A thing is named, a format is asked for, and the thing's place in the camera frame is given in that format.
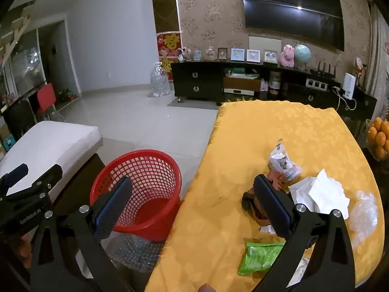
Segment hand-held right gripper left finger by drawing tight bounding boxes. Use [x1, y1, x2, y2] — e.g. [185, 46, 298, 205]
[30, 177, 149, 292]

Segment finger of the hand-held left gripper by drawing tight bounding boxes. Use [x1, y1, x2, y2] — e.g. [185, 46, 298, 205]
[6, 164, 63, 203]
[0, 164, 28, 190]

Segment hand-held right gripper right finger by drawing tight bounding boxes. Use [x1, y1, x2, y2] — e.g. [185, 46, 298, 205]
[252, 175, 356, 292]

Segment dark brown wrapper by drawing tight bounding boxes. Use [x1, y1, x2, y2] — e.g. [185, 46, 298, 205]
[241, 185, 271, 227]

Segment white paper sheet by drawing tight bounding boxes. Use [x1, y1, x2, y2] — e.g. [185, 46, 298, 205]
[287, 179, 319, 212]

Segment cartoon print snack wrapper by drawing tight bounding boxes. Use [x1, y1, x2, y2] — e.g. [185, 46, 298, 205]
[267, 139, 304, 189]

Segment green snack packet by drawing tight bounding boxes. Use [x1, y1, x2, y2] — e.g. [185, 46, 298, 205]
[238, 241, 286, 276]

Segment white tissue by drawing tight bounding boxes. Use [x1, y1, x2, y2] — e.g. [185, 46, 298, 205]
[308, 169, 351, 215]

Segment red plastic mesh basket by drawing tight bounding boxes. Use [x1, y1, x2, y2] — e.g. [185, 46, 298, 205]
[89, 150, 183, 242]

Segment clear plastic bag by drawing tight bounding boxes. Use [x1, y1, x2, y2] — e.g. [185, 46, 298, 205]
[346, 190, 379, 248]

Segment person's left hand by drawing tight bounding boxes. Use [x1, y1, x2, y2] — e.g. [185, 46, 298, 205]
[14, 233, 33, 270]

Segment white cushioned seat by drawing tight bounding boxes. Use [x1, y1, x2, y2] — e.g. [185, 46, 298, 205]
[0, 121, 104, 195]

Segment black chair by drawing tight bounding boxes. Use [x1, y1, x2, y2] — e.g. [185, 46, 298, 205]
[2, 100, 37, 142]

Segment yellow patterned tablecloth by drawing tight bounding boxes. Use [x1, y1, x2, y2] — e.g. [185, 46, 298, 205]
[144, 99, 384, 292]

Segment red chair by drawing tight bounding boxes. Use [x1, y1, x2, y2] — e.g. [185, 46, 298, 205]
[36, 83, 66, 122]

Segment floor toys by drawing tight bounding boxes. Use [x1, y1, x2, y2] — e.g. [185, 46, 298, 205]
[58, 90, 78, 102]

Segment silver media player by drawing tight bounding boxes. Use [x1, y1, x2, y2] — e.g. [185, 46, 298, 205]
[223, 89, 256, 98]

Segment stacked jars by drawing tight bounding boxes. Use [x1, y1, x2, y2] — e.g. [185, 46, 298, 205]
[270, 71, 282, 93]

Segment bowl of oranges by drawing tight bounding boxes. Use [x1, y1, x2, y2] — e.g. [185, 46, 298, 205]
[366, 117, 389, 162]

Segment wooden box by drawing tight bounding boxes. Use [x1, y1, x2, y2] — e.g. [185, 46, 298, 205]
[223, 77, 257, 91]

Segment large clear water jug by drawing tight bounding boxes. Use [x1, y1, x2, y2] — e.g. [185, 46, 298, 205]
[149, 62, 171, 98]

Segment green folded items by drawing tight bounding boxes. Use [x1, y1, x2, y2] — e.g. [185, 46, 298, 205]
[225, 68, 259, 78]

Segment wooden lattice shelf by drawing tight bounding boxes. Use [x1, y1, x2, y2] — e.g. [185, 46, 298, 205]
[0, 6, 34, 64]

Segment black router with antennas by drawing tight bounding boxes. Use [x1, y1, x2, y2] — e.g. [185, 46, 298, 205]
[310, 62, 336, 78]

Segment white upright device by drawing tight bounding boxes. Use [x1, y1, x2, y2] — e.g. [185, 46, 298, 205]
[343, 72, 357, 100]

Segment black television cabinet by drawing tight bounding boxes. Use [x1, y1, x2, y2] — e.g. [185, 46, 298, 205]
[170, 60, 377, 125]

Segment pink plush toy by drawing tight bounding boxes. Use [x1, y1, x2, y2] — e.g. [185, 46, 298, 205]
[280, 45, 295, 67]

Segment light blue globe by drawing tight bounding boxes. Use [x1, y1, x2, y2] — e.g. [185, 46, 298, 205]
[294, 44, 312, 70]

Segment red and white figurine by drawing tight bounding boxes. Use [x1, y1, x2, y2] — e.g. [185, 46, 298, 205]
[354, 57, 368, 87]

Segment white board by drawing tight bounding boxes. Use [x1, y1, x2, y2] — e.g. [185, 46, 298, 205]
[248, 36, 283, 58]

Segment beige curtain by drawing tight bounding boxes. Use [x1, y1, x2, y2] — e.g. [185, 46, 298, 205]
[371, 6, 389, 119]

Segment white cable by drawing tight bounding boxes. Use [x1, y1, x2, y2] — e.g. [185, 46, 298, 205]
[333, 87, 357, 111]

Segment white switch panel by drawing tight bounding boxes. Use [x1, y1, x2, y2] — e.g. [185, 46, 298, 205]
[305, 78, 329, 90]

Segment red festive wall hanging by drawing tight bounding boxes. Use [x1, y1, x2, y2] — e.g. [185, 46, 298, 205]
[156, 32, 183, 81]

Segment black wall television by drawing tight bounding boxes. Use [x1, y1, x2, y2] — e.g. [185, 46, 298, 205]
[240, 0, 345, 52]

